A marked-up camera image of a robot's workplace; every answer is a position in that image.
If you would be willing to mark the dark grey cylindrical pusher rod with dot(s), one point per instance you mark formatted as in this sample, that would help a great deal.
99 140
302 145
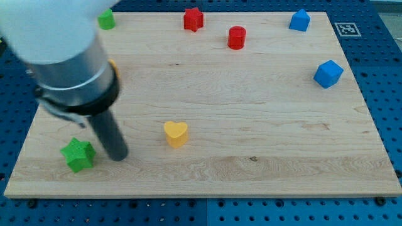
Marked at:
108 132

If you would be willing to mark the yellow block behind arm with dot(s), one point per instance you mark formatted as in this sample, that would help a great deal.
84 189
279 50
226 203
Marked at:
114 67

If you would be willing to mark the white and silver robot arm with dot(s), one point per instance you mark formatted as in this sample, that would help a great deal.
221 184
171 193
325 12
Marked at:
58 41

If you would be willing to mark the yellow heart block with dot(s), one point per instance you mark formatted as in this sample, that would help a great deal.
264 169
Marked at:
176 133

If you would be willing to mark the green star block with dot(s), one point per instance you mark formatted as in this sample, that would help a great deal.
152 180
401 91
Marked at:
78 155

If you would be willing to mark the green block top left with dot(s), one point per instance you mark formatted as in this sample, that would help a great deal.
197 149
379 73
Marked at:
106 20

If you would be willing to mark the wooden board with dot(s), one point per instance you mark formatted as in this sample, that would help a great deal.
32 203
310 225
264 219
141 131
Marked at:
258 123

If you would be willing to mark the red star block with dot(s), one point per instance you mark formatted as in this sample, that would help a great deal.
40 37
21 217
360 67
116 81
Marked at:
193 19

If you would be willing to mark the red cylinder block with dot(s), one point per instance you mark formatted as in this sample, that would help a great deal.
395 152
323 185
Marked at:
236 37

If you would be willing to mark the blue pentagon block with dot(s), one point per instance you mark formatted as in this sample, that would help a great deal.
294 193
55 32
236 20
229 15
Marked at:
300 20

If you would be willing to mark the blue cube block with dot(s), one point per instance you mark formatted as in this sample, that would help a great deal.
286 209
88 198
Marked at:
328 74

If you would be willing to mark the white fiducial marker tag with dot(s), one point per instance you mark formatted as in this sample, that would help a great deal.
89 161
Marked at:
346 29

